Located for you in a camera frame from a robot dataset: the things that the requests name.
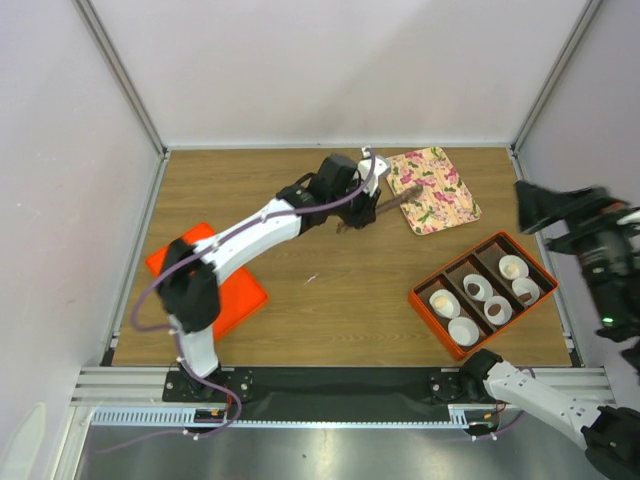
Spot white paper cup far left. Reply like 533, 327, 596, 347
498, 255, 529, 280

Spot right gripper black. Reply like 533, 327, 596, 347
509, 176, 640, 330

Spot white paper cup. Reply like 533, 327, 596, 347
484, 295, 514, 326
498, 255, 529, 280
429, 289, 461, 319
511, 278, 541, 306
447, 316, 480, 347
463, 274, 493, 302

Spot white paper scrap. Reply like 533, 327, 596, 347
305, 273, 319, 285

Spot metal tongs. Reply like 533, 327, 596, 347
334, 185, 423, 234

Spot tan round chocolate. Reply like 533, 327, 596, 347
434, 296, 449, 308

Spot white round object corner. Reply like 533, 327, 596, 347
1, 402, 47, 480

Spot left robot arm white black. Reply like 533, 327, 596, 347
156, 148, 391, 400

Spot white paper cup middle right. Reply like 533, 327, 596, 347
484, 295, 514, 326

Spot white paper cup near right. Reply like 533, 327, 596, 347
447, 316, 480, 347

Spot white paper cup far right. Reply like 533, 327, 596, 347
511, 278, 541, 306

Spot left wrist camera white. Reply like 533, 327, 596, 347
357, 145, 391, 181

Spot orange compartment box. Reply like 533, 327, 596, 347
408, 232, 558, 361

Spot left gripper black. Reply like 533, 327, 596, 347
328, 175, 382, 231

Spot white paper cup near left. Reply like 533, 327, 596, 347
429, 289, 461, 319

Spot floral tray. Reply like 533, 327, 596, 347
386, 146, 482, 236

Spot brown oval chocolate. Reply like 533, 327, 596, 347
487, 304, 502, 316

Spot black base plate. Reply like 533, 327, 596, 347
162, 366, 501, 422

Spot white paper cup middle left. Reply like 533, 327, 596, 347
463, 274, 493, 302

